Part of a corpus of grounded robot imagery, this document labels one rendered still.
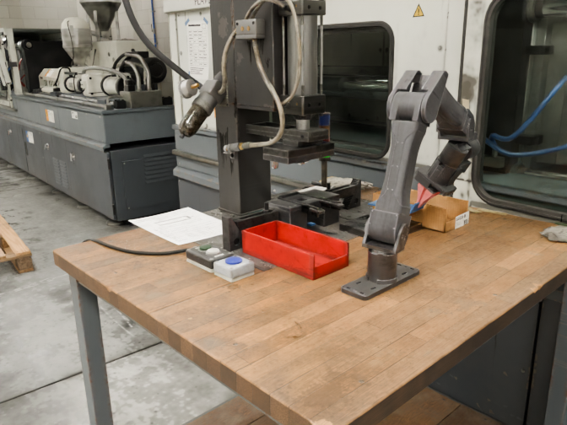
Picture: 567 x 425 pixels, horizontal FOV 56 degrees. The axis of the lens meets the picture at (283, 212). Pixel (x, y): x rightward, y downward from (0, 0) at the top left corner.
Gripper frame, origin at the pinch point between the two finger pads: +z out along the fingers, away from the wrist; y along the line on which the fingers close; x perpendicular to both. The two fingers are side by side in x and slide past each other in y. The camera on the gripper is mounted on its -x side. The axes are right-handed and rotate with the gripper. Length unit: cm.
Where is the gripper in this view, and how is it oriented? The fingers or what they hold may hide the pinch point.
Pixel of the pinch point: (419, 204)
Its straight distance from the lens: 150.5
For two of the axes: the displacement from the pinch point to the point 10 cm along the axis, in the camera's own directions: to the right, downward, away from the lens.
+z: -3.5, 7.4, 5.8
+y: -6.4, -6.4, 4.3
